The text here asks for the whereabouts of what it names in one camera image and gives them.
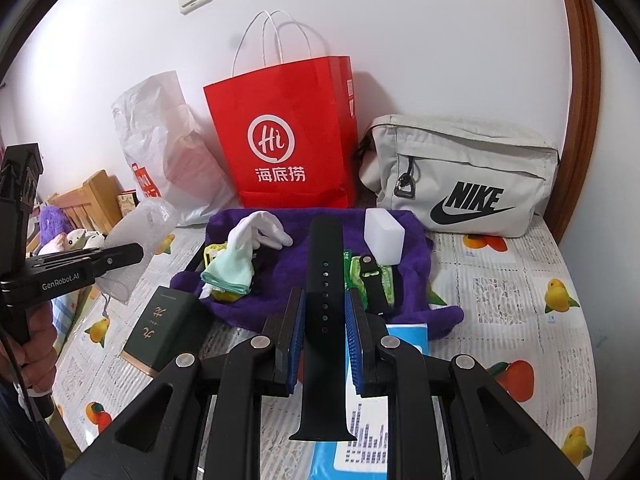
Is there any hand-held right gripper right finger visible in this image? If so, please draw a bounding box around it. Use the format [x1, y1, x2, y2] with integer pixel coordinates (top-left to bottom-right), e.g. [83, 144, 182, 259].
[345, 290, 583, 480]

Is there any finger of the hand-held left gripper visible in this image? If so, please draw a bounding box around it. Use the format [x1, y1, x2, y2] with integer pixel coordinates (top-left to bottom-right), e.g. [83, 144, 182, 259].
[91, 242, 145, 279]

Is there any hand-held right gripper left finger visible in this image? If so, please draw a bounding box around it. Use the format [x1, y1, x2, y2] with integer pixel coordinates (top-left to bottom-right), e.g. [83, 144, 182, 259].
[62, 287, 307, 480]

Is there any long black watch strap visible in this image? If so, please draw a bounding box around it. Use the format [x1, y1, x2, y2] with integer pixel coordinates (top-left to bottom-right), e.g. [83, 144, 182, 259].
[290, 217, 358, 442]

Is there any white sponge block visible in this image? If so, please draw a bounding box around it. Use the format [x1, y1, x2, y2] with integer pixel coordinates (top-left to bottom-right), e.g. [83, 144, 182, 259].
[364, 208, 406, 266]

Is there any person's left hand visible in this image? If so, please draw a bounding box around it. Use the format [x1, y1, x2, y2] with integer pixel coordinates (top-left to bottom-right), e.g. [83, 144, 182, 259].
[22, 302, 60, 393]

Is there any white plush toy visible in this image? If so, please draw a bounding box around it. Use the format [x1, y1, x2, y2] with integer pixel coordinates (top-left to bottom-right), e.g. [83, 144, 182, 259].
[40, 229, 106, 256]

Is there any blue box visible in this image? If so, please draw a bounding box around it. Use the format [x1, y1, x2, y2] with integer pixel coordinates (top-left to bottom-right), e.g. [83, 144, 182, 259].
[310, 322, 431, 480]

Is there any purple plush toy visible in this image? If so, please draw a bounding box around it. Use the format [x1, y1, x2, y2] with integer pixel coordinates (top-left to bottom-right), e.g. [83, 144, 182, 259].
[39, 205, 68, 246]

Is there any green packet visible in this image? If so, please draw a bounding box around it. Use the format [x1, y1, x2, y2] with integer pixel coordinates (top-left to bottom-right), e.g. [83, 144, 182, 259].
[349, 256, 397, 311]

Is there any wooden headboard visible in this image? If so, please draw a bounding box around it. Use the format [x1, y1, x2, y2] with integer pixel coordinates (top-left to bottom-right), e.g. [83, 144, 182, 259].
[47, 170, 126, 233]

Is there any dark green book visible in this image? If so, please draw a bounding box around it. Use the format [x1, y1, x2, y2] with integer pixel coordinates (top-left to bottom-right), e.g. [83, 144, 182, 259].
[120, 286, 211, 377]

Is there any mint and white sock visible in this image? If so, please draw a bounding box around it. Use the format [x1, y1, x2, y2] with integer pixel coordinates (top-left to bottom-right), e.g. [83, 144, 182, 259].
[201, 247, 256, 297]

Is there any purple towel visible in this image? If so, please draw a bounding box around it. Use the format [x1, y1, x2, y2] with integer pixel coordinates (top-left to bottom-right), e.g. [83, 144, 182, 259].
[171, 207, 465, 343]

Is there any white glove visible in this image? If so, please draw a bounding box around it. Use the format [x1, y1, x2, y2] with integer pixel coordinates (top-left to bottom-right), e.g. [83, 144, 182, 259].
[227, 211, 293, 251]

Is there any white plastic shopping bag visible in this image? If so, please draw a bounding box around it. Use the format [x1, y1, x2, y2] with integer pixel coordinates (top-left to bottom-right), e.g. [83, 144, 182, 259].
[111, 70, 243, 226]

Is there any grey waist bag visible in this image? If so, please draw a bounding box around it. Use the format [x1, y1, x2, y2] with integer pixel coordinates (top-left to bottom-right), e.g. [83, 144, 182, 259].
[357, 114, 560, 238]

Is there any red paper bag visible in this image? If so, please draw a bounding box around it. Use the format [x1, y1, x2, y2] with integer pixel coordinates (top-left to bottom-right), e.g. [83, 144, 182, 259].
[202, 9, 360, 209]

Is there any short black watch strap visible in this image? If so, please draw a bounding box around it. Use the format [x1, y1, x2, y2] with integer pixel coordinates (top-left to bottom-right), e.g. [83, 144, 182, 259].
[357, 255, 388, 316]

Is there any brown wooden door frame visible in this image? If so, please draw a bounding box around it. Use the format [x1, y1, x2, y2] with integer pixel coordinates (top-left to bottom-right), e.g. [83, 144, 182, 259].
[540, 0, 601, 246]

